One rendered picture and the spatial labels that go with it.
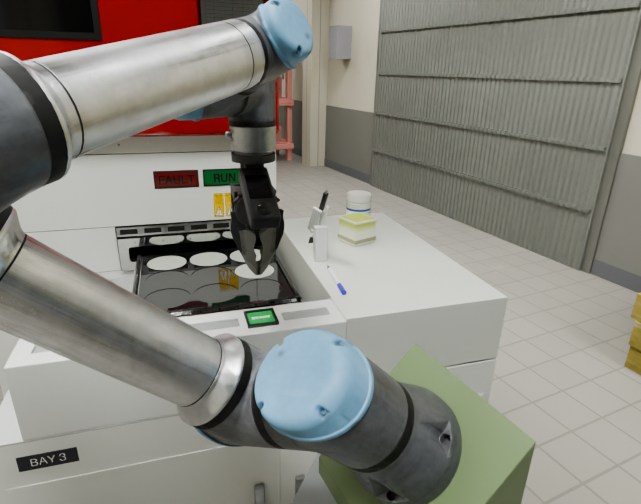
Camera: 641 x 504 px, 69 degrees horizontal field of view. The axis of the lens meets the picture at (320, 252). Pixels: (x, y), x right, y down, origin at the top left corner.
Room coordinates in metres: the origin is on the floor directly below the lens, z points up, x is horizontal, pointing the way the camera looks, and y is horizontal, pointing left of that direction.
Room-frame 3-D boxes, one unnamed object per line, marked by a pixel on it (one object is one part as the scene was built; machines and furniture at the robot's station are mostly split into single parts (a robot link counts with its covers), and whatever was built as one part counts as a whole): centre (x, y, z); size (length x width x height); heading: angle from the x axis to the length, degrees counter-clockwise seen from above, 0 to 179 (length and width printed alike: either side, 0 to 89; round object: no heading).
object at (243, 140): (0.77, 0.12, 1.28); 0.08 x 0.08 x 0.05
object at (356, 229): (1.17, -0.10, 1.00); 0.07 x 0.07 x 0.07; 37
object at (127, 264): (1.28, 0.35, 0.89); 0.44 x 0.02 x 0.10; 108
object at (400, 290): (1.10, -0.12, 0.89); 0.62 x 0.35 x 0.14; 18
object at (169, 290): (1.08, 0.27, 0.90); 0.34 x 0.34 x 0.01; 18
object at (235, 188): (0.78, 0.11, 1.20); 0.09 x 0.08 x 0.12; 17
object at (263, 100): (0.77, 0.12, 1.36); 0.09 x 0.08 x 0.11; 146
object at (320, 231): (1.05, 0.00, 1.03); 0.06 x 0.04 x 0.13; 18
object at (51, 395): (0.72, 0.22, 0.89); 0.55 x 0.09 x 0.14; 108
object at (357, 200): (1.32, -0.11, 1.01); 0.07 x 0.07 x 0.10
